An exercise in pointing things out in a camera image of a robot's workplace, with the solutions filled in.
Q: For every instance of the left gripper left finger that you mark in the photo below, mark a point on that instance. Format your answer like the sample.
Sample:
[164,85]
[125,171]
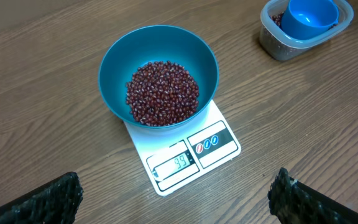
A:
[54,202]

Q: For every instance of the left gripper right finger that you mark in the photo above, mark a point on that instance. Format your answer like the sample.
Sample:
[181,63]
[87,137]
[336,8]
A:
[294,202]

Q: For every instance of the blue plastic measuring scoop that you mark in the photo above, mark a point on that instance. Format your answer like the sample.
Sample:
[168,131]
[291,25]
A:
[305,19]

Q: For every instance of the white digital kitchen scale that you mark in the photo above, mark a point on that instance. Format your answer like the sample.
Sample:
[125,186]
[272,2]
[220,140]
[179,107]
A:
[173,157]

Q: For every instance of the red beans in bowl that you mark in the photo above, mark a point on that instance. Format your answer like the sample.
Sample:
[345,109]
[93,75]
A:
[162,94]

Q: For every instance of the teal blue bowl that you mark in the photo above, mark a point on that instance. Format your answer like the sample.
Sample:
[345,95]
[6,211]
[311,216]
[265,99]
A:
[155,43]

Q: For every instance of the clear plastic food container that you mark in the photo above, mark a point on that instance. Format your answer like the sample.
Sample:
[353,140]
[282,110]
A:
[283,47]

